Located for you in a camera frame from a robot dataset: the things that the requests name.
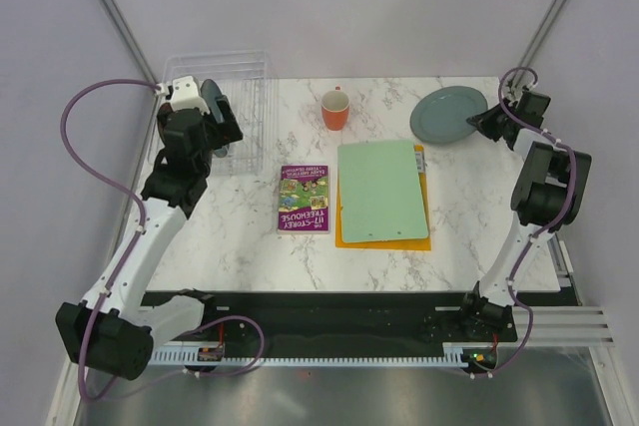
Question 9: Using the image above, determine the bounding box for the white cable duct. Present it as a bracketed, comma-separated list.
[149, 341, 497, 368]

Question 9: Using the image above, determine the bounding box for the purple treehouse book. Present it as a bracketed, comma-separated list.
[278, 165, 330, 234]

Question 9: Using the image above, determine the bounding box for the orange mug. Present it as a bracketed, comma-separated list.
[320, 87, 350, 131]

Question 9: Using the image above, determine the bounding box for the mint green cutting board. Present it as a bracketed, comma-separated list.
[337, 140, 429, 243]

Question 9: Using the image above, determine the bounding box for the dark blue speckled plate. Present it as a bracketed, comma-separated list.
[201, 79, 229, 158]

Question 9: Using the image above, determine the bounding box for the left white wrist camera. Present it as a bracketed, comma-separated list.
[168, 76, 210, 114]

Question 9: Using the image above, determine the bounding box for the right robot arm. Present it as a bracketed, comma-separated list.
[454, 91, 592, 340]

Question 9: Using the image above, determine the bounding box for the grey-green plate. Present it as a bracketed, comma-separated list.
[409, 86, 488, 145]

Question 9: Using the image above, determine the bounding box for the clear wire dish rack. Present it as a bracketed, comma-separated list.
[163, 50, 279, 177]

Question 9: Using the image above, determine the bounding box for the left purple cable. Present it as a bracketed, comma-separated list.
[59, 78, 171, 401]

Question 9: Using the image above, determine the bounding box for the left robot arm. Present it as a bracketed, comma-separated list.
[55, 92, 243, 380]

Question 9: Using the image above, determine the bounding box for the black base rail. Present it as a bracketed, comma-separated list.
[142, 289, 520, 360]

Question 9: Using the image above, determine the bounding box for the orange folder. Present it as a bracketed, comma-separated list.
[334, 145, 431, 251]

